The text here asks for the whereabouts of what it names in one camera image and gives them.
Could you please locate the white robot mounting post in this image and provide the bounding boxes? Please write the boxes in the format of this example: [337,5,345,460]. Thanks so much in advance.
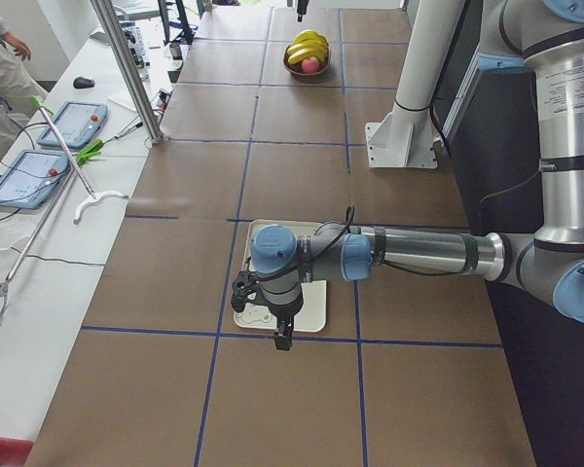
[365,0,466,169]

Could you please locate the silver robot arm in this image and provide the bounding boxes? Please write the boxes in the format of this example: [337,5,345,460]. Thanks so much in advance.
[231,1,584,350]

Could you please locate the red apple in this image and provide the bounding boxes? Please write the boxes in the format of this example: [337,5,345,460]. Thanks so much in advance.
[301,56,322,75]

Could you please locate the aluminium frame post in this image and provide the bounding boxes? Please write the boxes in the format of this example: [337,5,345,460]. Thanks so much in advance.
[91,0,164,145]

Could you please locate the far blue teach pendant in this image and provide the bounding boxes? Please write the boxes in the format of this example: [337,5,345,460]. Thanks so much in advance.
[52,101,108,150]

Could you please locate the yellow banana under top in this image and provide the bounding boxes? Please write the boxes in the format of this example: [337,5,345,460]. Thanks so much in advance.
[286,40,329,65]

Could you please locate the wrist black camera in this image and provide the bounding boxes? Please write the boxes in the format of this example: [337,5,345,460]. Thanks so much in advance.
[231,270,260,313]

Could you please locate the blue teach pendant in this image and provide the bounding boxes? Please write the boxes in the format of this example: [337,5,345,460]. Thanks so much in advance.
[52,101,108,150]
[0,149,71,209]

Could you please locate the green handled reacher grabber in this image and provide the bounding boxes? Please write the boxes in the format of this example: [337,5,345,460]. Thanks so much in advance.
[31,95,129,225]

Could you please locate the near blue teach pendant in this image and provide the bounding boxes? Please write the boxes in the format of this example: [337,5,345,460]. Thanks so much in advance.
[0,149,71,209]

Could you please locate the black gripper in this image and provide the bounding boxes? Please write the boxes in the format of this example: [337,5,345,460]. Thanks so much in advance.
[270,300,302,350]

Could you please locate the white bear tray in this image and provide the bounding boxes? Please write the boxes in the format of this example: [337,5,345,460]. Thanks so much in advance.
[234,219,327,333]

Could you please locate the yellow plastic banana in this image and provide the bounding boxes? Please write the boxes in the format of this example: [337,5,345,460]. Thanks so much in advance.
[291,29,328,46]

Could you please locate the silver reacher grabber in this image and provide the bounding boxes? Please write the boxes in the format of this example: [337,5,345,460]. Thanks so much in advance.
[0,172,74,326]

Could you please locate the seated person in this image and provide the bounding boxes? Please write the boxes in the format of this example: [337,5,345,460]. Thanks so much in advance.
[0,17,48,158]

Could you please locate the black computer mouse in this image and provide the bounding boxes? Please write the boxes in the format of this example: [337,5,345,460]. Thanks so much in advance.
[72,76,95,90]

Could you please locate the brown wicker basket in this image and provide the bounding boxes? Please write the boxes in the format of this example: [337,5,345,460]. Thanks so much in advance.
[282,41,331,78]

